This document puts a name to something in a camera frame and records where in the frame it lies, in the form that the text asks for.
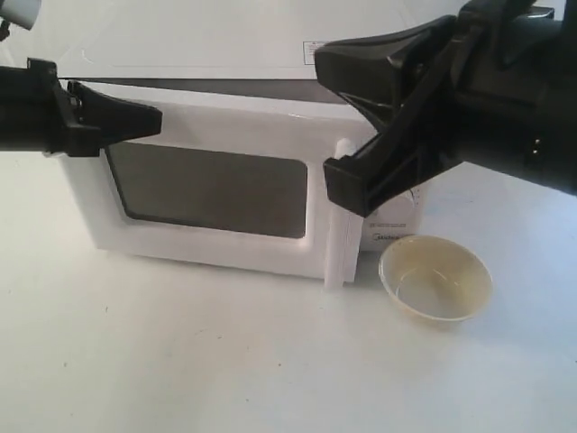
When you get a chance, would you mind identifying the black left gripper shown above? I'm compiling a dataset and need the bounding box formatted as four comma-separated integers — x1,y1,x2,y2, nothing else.
1,59,162,157

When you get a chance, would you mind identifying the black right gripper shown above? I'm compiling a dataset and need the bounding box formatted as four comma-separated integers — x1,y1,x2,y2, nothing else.
314,1,576,189

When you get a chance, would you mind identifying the cream yellow bowl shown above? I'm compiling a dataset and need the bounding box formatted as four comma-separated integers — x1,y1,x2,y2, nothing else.
379,235,493,325

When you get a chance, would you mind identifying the white microwave door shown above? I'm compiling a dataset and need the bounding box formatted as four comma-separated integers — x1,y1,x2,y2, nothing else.
60,84,374,286

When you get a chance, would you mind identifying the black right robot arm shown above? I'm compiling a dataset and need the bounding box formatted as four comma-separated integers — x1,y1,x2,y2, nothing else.
315,1,576,217

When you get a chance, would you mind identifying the white microwave oven body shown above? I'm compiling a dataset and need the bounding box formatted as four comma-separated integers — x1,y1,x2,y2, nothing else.
58,1,459,105

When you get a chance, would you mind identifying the blue white warning sticker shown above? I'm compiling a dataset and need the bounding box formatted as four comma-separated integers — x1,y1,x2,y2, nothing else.
302,41,325,65

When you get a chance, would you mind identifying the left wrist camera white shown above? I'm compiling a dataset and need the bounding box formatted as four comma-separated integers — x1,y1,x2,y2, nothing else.
0,0,41,31

